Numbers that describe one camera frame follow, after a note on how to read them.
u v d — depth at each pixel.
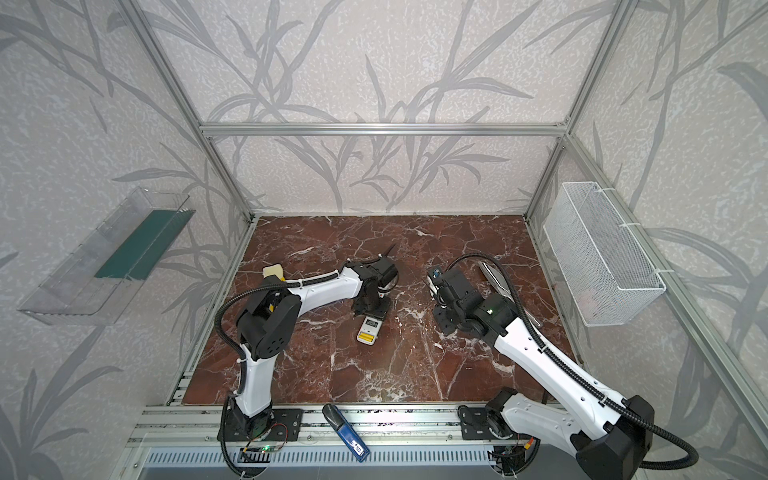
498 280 0.98
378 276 0.75
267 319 0.52
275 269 1.02
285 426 0.72
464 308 0.54
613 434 0.37
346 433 0.69
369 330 0.89
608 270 0.61
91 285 0.64
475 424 0.74
